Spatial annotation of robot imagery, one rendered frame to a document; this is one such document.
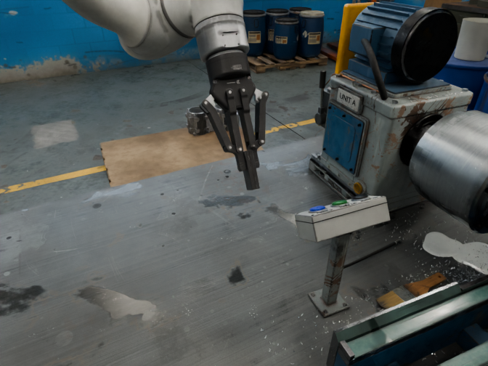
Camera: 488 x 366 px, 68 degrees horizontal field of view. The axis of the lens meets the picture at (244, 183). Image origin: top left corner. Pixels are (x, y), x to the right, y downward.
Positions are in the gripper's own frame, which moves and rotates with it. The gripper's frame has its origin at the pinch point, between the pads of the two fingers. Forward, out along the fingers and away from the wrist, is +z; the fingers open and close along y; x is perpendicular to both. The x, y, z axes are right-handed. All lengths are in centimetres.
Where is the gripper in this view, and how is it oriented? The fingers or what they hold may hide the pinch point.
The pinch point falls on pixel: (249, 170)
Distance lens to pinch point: 64.8
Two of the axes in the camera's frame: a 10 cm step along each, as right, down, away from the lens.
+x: -3.2, 0.2, 9.5
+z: 2.1, 9.8, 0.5
